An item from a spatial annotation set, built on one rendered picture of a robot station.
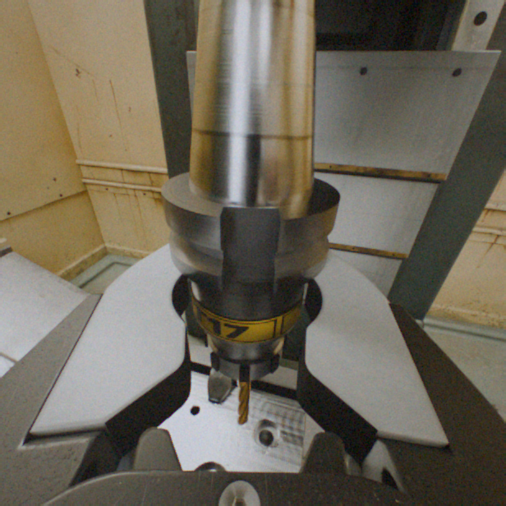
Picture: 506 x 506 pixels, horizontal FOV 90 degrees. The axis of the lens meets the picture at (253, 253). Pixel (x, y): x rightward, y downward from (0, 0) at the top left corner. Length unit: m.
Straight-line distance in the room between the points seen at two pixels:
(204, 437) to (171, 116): 0.59
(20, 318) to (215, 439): 0.81
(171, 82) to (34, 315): 0.80
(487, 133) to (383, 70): 0.22
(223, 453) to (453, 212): 0.58
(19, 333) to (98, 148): 0.74
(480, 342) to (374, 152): 0.98
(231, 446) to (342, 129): 0.50
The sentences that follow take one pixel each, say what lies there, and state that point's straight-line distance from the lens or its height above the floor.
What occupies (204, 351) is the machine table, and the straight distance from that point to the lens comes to 0.57.
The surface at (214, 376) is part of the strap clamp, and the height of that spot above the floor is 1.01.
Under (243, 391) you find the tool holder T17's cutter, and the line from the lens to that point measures 0.17.
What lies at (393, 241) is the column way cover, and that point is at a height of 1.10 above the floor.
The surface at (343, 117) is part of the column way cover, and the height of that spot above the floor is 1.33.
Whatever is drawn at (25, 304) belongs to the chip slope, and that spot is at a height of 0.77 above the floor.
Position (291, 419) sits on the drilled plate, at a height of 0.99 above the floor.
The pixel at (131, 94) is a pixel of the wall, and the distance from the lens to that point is 1.15.
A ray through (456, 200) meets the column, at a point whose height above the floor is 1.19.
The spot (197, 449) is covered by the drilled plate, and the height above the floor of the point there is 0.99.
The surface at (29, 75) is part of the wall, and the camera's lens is 1.32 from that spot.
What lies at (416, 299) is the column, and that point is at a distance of 0.74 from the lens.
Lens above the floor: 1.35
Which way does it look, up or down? 32 degrees down
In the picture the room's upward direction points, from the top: 2 degrees clockwise
